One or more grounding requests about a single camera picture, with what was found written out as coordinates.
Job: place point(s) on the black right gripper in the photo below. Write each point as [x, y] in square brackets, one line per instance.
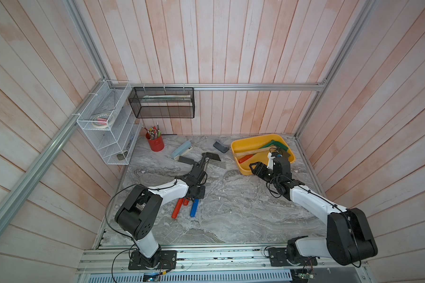
[261, 168]

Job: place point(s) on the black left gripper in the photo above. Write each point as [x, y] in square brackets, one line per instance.
[201, 195]

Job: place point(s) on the wooden handle hoe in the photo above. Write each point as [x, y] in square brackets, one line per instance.
[252, 152]

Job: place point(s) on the green hoe red grip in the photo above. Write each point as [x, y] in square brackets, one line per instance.
[272, 142]

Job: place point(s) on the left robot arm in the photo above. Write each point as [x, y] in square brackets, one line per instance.
[140, 209]

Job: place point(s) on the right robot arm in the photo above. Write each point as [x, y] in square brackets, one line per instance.
[349, 238]

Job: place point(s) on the speckled hoe outer red grip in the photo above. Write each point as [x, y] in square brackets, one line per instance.
[185, 201]

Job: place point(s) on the light blue stapler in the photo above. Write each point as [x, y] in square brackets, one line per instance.
[182, 150]

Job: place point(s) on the red metal pencil cup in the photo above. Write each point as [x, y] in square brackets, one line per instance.
[157, 144]

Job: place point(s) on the tape roll on shelf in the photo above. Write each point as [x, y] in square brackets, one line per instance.
[102, 120]

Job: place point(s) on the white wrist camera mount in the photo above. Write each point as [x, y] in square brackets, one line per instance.
[271, 157]

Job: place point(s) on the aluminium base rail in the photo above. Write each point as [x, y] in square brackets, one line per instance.
[190, 258]

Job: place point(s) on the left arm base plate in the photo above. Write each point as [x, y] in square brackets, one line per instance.
[161, 260]

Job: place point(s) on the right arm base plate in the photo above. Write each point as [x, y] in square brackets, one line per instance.
[288, 257]

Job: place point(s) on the black wire mesh basket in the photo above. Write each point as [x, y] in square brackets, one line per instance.
[163, 102]

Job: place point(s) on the white wire mesh shelf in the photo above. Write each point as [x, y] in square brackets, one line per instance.
[114, 144]

